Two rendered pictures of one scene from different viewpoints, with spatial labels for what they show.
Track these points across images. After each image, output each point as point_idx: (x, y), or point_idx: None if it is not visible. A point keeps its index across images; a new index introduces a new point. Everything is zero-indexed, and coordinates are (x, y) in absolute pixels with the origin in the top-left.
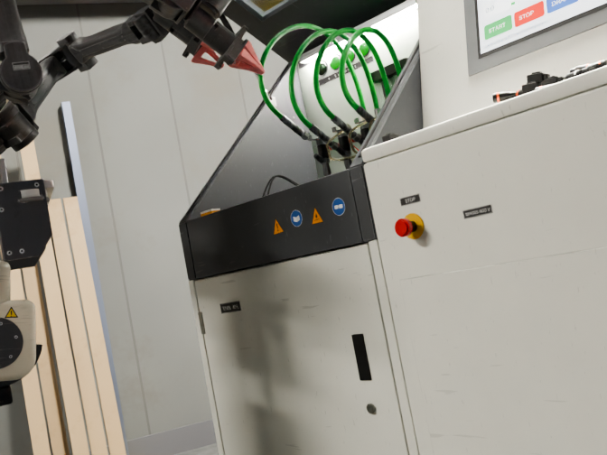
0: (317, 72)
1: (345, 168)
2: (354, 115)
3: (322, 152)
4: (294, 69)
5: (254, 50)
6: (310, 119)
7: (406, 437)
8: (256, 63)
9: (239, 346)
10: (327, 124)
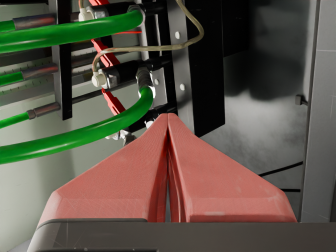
0: (38, 27)
1: (82, 163)
2: None
3: (138, 119)
4: (17, 145)
5: (105, 158)
6: (18, 239)
7: None
8: (185, 132)
9: None
10: (24, 207)
